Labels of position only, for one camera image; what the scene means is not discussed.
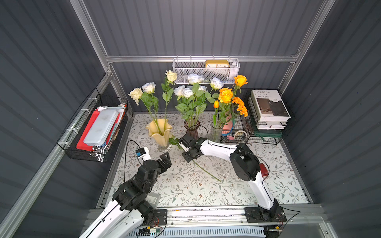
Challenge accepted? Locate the leafy green stem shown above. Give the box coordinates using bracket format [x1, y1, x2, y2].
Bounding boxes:
[169, 137, 221, 182]

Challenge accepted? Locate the orange tulip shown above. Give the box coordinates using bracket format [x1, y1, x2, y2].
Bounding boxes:
[213, 100, 220, 129]

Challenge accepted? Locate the large orange marigold stem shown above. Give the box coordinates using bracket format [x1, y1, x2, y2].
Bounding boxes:
[226, 104, 248, 124]

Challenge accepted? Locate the small white rose stem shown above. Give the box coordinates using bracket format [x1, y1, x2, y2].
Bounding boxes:
[141, 82, 162, 134]

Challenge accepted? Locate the cream white rose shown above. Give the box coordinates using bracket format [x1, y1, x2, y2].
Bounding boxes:
[127, 87, 161, 134]

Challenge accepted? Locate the yellow orange rose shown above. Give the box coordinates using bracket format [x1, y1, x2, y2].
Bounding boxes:
[232, 75, 248, 97]

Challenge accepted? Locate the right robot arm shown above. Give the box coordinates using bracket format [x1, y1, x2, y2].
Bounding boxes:
[179, 135, 287, 224]

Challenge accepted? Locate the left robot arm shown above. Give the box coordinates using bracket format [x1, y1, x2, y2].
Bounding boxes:
[80, 152, 172, 238]

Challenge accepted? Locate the purple ribbed glass vase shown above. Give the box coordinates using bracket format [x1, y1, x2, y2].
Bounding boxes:
[184, 118, 200, 140]

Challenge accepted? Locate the clear glass vase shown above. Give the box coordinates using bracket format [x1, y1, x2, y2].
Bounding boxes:
[209, 120, 224, 143]

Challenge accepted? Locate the yellow wavy vase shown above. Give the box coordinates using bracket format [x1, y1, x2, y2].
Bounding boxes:
[145, 119, 172, 149]

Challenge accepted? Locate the floral table mat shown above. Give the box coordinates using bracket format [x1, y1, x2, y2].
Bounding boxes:
[111, 114, 308, 207]

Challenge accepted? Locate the pink folder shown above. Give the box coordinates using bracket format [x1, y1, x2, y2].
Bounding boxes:
[222, 121, 233, 136]

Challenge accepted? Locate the tape roll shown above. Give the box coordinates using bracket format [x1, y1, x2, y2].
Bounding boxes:
[234, 130, 248, 141]

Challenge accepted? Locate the white rose on table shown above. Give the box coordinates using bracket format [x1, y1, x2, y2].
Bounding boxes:
[182, 88, 195, 120]

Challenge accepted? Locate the white plastic case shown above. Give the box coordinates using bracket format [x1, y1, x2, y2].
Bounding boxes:
[83, 109, 118, 146]

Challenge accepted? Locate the red notebook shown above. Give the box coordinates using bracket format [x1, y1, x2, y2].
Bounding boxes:
[260, 163, 269, 178]

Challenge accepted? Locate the red folder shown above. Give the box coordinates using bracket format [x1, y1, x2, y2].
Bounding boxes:
[75, 107, 124, 151]

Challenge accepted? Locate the yellow clock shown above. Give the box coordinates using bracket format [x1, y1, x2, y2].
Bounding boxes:
[205, 59, 230, 68]

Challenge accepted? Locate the interior design trends book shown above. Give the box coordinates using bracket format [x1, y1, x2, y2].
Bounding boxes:
[251, 89, 291, 123]

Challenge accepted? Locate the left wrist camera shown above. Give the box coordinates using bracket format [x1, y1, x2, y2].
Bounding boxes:
[136, 147, 152, 164]

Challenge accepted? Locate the black wire side basket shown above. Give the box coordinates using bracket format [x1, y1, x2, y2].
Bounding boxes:
[57, 89, 129, 163]

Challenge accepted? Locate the black wire desk organizer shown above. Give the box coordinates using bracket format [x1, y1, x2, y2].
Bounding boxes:
[220, 89, 293, 145]

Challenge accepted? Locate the white wire wall basket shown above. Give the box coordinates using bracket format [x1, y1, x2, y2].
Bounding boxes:
[172, 57, 241, 84]

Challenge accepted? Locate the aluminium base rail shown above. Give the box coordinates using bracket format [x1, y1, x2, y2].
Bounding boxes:
[80, 202, 338, 238]

